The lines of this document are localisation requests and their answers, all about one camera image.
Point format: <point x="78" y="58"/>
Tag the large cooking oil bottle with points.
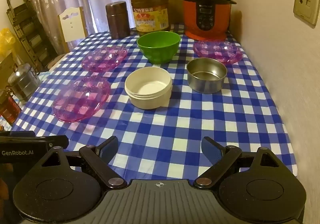
<point x="150" y="7"/>

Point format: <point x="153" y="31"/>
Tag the large beige wall outlet plate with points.
<point x="305" y="3"/>

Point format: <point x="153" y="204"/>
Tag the stainless steel bowl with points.
<point x="206" y="76"/>

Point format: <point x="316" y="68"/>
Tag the green plastic bowl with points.
<point x="158" y="49"/>

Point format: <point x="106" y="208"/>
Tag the red electric pressure cooker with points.
<point x="206" y="9"/>

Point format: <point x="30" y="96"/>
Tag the black folding rack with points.
<point x="30" y="29"/>

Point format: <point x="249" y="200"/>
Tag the blue white checkered tablecloth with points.
<point x="175" y="124"/>

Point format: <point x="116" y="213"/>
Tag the brown cylindrical canister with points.
<point x="117" y="19"/>

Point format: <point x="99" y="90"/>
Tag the white plastic bowl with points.
<point x="147" y="89"/>

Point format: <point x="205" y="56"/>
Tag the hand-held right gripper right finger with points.
<point x="210" y="150"/>

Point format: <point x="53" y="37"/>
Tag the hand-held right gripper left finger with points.
<point x="110" y="149"/>

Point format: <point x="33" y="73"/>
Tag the yellow plastic bag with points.
<point x="6" y="40"/>

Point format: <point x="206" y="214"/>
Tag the stainless steel steamer pot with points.
<point x="23" y="83"/>

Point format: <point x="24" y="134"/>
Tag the pink translucent plastic plate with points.
<point x="217" y="51"/>
<point x="81" y="99"/>
<point x="105" y="58"/>

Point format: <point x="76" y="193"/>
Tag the white wooden chair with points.
<point x="73" y="26"/>

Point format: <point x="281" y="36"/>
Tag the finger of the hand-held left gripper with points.
<point x="56" y="141"/>

